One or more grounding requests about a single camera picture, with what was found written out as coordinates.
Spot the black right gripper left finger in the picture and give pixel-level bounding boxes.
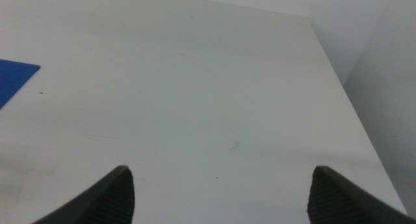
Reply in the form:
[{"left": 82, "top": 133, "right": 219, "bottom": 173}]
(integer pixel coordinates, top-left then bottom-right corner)
[{"left": 31, "top": 165, "right": 136, "bottom": 224}]

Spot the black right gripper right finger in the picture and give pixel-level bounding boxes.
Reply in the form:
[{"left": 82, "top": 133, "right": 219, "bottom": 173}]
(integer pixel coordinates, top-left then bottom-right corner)
[{"left": 306, "top": 166, "right": 416, "bottom": 224}]

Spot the blue rectangular mat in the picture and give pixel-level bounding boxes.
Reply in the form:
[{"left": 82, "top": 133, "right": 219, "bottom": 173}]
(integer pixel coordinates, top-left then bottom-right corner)
[{"left": 0, "top": 58, "right": 41, "bottom": 110}]

